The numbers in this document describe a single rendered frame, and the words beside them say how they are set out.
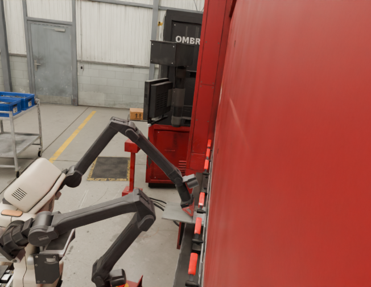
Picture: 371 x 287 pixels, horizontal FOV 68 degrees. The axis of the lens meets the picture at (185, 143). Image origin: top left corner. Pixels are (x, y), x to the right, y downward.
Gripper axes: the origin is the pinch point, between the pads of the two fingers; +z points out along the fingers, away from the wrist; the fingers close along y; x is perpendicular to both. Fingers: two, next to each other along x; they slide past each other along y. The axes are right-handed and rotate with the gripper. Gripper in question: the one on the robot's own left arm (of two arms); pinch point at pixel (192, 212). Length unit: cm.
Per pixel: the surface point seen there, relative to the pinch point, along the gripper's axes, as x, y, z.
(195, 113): -9, 87, -40
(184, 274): 5.4, -32.7, 13.4
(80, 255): 135, 58, 45
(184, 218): 3.9, -5.3, -0.1
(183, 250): 7.8, -15.9, 12.0
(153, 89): 22, 105, -70
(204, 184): 0, 60, 12
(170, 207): 12.3, 4.0, -4.5
